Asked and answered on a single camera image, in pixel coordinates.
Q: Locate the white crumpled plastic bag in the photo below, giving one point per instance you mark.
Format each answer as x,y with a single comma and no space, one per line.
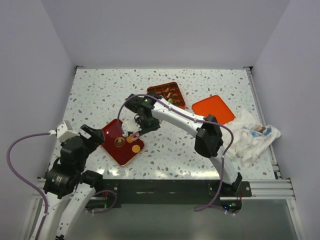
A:
251,138

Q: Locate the orange box lid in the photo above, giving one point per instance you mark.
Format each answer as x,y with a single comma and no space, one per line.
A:
215,106

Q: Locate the orange compartment cookie box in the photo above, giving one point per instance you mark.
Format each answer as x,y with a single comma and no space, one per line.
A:
171,92

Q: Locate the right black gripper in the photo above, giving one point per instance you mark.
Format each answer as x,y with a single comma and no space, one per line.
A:
144,130

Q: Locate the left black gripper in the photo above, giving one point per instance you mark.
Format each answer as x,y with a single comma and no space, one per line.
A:
96,138

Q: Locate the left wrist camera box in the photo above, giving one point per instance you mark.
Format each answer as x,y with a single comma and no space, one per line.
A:
64,131

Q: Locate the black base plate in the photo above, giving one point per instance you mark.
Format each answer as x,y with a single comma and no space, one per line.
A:
158,192

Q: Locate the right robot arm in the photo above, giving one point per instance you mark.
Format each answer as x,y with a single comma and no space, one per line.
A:
212,140

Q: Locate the red cookie tray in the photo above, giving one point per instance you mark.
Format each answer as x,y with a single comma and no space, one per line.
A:
116,146

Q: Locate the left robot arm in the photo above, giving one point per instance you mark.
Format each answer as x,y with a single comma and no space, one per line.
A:
68,186

